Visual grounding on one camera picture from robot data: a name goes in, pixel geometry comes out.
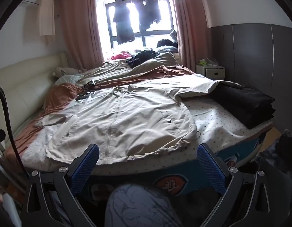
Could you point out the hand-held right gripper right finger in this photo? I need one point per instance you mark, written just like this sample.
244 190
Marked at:
211 170

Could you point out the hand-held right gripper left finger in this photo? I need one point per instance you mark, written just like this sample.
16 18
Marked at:
85 167

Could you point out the beige zip jacket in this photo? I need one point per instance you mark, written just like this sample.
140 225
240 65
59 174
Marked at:
127 118

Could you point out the stack of black folded clothes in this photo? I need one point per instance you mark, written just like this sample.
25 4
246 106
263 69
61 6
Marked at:
245 104

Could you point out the floor clothes pile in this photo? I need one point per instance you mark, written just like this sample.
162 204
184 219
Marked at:
285 141

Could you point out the black crumpled clothes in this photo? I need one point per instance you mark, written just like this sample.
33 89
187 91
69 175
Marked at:
141 58

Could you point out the white floral bed sheet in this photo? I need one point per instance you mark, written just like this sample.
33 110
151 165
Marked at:
219 125

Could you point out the cream padded headboard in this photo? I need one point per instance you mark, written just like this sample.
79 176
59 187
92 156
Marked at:
22 82

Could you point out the small dark clothing item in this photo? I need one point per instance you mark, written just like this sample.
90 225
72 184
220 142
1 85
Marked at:
84 97

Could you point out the pale pillow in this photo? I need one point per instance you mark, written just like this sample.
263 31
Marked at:
67 79

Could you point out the white nightstand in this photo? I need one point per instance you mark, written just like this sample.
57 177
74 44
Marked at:
214 72

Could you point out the beige duvet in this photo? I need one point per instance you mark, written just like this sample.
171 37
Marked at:
112 71

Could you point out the green nightstand item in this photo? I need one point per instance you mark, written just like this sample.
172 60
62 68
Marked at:
203 63

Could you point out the pink garment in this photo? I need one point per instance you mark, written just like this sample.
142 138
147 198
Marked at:
119 56

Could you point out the grey built-in wardrobe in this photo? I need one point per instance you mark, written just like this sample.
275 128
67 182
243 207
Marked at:
254 59

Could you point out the cream hanging cloth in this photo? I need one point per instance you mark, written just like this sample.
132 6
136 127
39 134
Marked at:
46 16

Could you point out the dark cushion pile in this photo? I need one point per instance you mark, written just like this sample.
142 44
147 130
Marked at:
166 43

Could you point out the long dark hanging coat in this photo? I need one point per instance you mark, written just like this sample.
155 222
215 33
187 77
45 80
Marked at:
123 28

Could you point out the dark framed window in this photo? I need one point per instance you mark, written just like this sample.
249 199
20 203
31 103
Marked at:
163 21

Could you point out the dark hanging garment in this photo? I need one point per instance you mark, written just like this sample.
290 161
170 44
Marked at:
154 9
141 14

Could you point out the blue printed bed frame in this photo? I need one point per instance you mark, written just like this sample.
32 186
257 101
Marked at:
191 182

